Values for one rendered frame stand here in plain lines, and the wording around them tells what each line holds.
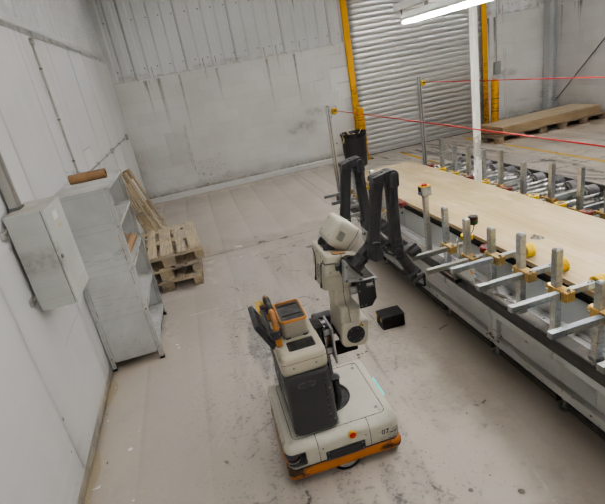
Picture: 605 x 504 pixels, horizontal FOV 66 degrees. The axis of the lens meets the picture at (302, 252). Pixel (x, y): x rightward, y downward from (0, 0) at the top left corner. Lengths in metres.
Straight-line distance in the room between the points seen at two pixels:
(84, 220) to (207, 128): 6.51
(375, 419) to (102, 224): 2.48
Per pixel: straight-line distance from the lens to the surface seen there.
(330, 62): 10.63
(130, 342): 4.31
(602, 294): 2.34
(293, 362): 2.42
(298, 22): 10.51
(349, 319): 2.58
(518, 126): 10.71
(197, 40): 10.17
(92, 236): 3.97
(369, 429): 2.79
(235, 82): 10.19
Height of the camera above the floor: 2.14
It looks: 21 degrees down
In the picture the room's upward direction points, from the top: 11 degrees counter-clockwise
